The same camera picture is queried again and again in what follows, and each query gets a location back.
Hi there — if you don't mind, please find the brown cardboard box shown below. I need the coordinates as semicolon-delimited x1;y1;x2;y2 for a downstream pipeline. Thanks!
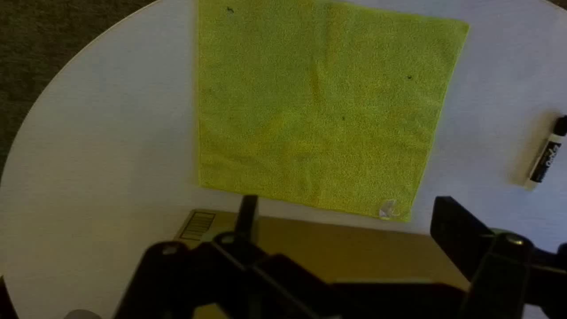
174;208;471;292

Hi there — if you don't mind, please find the black and white marker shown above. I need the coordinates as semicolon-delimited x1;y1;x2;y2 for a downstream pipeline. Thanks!
524;114;567;190

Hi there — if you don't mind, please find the yellow-green microfibre towel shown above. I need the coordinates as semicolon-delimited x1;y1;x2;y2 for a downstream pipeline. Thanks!
195;0;470;223

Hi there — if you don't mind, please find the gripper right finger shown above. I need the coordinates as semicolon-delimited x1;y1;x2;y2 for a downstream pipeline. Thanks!
431;196;567;319

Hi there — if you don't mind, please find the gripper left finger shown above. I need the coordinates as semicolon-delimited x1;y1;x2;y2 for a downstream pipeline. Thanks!
113;195;337;319

